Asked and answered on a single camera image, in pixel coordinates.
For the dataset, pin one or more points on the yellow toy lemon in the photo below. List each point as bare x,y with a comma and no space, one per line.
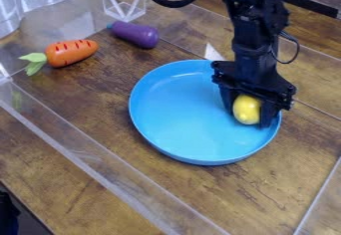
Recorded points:
246,108

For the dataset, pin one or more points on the clear acrylic corner bracket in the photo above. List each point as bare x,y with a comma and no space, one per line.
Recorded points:
125,10

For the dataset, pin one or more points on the clear acrylic enclosure wall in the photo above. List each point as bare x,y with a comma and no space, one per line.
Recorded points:
90,177

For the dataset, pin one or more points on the purple toy eggplant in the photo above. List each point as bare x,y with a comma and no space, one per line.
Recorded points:
142,35

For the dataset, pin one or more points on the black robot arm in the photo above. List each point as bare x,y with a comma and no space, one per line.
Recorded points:
258,22

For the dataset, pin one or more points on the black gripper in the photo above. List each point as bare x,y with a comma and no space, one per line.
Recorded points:
252,75

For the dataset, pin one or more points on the orange toy carrot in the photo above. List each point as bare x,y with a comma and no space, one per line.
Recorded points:
60,54

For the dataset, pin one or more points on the blue round plastic tray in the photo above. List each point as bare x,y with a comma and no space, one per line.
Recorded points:
177,111

